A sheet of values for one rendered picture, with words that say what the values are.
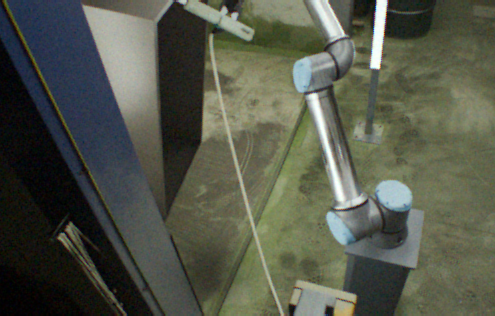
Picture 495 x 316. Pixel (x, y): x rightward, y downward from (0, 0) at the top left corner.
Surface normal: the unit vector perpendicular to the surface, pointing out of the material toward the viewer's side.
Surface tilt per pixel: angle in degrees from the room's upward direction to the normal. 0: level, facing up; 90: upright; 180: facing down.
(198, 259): 0
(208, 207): 0
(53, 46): 90
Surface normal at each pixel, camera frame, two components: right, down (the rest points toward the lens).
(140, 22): -0.26, 0.72
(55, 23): 0.93, 0.19
